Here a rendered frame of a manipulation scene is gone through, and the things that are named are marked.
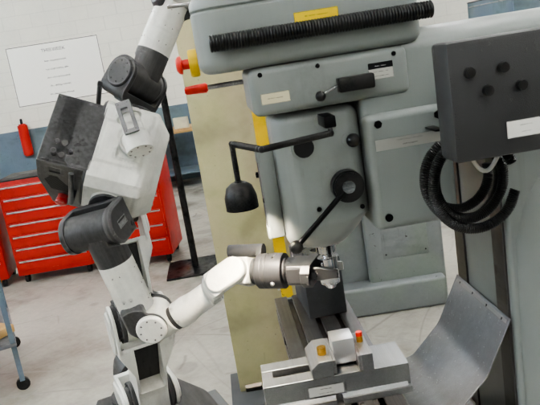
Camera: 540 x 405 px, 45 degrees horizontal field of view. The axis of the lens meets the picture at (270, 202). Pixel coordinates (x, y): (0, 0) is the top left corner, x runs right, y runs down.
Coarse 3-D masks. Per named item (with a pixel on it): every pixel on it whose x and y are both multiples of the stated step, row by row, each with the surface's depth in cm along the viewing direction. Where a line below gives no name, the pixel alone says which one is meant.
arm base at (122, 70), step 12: (120, 60) 170; (132, 60) 169; (108, 72) 171; (120, 72) 169; (132, 72) 168; (108, 84) 171; (120, 84) 169; (120, 96) 169; (132, 96) 171; (156, 108) 179
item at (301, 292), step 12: (312, 252) 201; (336, 252) 201; (300, 288) 210; (312, 288) 199; (324, 288) 199; (336, 288) 200; (300, 300) 215; (312, 300) 200; (324, 300) 200; (336, 300) 201; (312, 312) 200; (324, 312) 201; (336, 312) 202
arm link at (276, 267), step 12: (276, 252) 159; (264, 264) 156; (276, 264) 155; (288, 264) 155; (300, 264) 154; (312, 264) 153; (264, 276) 156; (276, 276) 155; (288, 276) 154; (300, 276) 151
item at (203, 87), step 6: (198, 84) 152; (204, 84) 152; (210, 84) 153; (216, 84) 153; (222, 84) 153; (228, 84) 153; (234, 84) 153; (186, 90) 152; (192, 90) 152; (198, 90) 152; (204, 90) 152
